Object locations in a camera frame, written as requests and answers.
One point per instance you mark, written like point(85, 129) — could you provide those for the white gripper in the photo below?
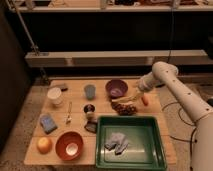
point(138, 94)

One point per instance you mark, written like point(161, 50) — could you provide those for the yellow banana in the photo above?
point(124, 99)

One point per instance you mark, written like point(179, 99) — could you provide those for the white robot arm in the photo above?
point(198, 110)

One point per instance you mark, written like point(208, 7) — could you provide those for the orange carrot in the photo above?
point(145, 100)

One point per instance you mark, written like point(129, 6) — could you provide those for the bunch of brown grapes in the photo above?
point(122, 109)

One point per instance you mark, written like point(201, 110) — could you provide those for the purple bowl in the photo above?
point(116, 88)

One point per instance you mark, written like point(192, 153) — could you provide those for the blue plastic cup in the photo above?
point(90, 91)

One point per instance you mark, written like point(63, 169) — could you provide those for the small dark round container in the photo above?
point(89, 111)

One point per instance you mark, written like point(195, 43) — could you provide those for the crumpled blue-white cloth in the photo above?
point(118, 142)

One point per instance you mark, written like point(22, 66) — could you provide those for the small dark block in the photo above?
point(91, 126)

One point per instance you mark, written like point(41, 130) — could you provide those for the green plastic tray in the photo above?
point(145, 150)

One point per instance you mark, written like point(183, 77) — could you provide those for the metal spoon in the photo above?
point(68, 119)

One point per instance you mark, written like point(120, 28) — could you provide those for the white cup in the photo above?
point(55, 96)

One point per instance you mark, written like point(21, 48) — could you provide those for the red bowl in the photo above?
point(64, 140)

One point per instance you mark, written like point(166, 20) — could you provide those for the small white lid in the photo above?
point(72, 149)

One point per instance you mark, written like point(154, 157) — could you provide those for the blue sponge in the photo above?
point(47, 124)

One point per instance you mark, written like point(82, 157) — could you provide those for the metal shelf rack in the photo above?
point(88, 33)

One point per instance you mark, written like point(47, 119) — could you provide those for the orange fruit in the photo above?
point(44, 145)

